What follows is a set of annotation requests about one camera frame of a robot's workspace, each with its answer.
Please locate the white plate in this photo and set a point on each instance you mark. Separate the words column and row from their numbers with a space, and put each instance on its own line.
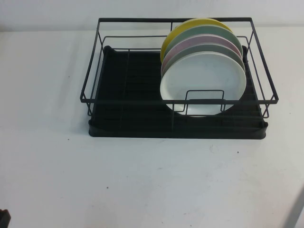
column 202, row 73

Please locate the yellow plate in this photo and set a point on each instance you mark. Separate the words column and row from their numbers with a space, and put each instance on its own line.
column 170, row 40

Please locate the mint green plate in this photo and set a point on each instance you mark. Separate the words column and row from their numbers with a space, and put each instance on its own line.
column 213, row 29

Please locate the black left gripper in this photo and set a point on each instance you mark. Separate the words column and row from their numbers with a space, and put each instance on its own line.
column 4, row 219

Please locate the grey-green plate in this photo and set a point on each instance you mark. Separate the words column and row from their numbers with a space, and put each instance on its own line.
column 213, row 48

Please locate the pink plate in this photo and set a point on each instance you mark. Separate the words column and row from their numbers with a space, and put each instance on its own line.
column 213, row 40

